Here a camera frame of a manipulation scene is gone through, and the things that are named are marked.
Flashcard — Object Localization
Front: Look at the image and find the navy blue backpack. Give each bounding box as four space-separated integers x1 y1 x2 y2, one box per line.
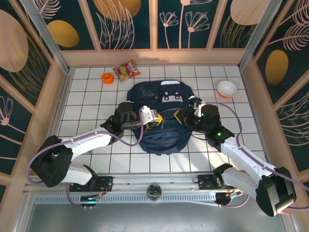
126 80 205 156

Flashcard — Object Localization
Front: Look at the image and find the orange snack bag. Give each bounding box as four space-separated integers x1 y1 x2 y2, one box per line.
112 59 141 83

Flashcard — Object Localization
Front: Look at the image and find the orange bowl white inside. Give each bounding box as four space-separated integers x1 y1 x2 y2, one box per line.
216 80 238 98

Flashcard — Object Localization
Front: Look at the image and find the small orange round object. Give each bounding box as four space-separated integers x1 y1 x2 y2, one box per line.
100 73 115 85

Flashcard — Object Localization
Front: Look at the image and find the black round knob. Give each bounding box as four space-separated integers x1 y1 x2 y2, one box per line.
146 184 162 201

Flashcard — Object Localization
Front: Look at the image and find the grey metal shelf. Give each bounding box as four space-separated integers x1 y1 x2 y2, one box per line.
24 203 293 232

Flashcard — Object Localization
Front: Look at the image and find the thin black cable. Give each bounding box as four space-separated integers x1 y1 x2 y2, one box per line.
190 134 209 142

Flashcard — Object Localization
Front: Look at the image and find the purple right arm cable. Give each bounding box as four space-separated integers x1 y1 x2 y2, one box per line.
202 102 309 210

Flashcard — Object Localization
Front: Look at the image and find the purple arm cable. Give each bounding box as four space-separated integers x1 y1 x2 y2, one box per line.
202 102 309 210
26 106 152 208

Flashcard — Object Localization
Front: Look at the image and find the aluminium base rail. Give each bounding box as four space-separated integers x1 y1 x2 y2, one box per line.
24 173 256 194

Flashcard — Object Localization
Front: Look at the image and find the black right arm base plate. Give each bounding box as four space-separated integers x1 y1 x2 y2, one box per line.
197 174 242 192

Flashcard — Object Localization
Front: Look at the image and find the aluminium side rail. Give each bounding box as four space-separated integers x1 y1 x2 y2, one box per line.
38 69 73 175

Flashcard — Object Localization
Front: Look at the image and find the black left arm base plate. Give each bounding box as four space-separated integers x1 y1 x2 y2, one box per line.
69 176 114 193

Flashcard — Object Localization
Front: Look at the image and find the perforated metal cable duct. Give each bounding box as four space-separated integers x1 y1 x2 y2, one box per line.
33 193 218 205

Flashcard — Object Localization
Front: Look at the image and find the aluminium frame post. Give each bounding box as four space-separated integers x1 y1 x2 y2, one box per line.
238 0 276 71
20 0 70 73

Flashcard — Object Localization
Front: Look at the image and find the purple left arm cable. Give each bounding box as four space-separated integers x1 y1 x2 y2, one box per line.
26 106 152 208

